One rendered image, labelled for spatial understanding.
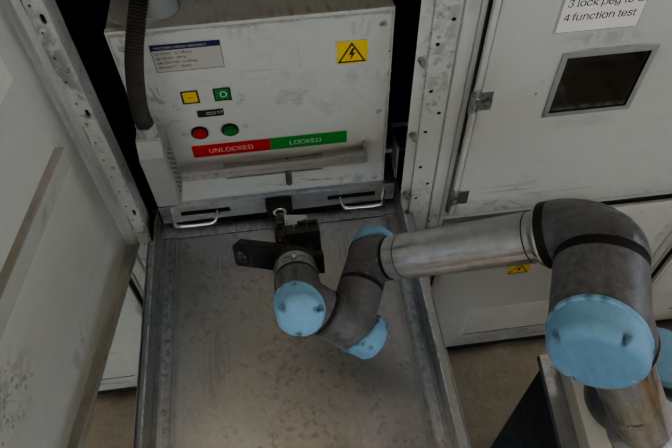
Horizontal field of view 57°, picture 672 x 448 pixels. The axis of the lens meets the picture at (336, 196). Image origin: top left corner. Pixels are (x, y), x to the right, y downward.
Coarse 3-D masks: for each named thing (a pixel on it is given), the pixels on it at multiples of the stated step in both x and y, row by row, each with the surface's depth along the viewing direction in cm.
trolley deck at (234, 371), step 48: (192, 240) 142; (336, 240) 142; (144, 288) 134; (192, 288) 135; (240, 288) 134; (336, 288) 134; (384, 288) 134; (144, 336) 128; (192, 336) 128; (240, 336) 128; (288, 336) 127; (192, 384) 121; (240, 384) 121; (288, 384) 121; (336, 384) 121; (384, 384) 121; (192, 432) 116; (240, 432) 116; (288, 432) 116; (336, 432) 115; (384, 432) 115
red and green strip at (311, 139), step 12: (336, 132) 128; (216, 144) 126; (228, 144) 126; (240, 144) 127; (252, 144) 127; (264, 144) 128; (276, 144) 128; (288, 144) 129; (300, 144) 129; (312, 144) 130; (204, 156) 128
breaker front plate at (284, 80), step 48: (144, 48) 105; (240, 48) 108; (288, 48) 109; (336, 48) 110; (384, 48) 112; (240, 96) 117; (288, 96) 118; (336, 96) 120; (384, 96) 121; (192, 144) 125; (336, 144) 131; (384, 144) 132; (192, 192) 137; (240, 192) 139
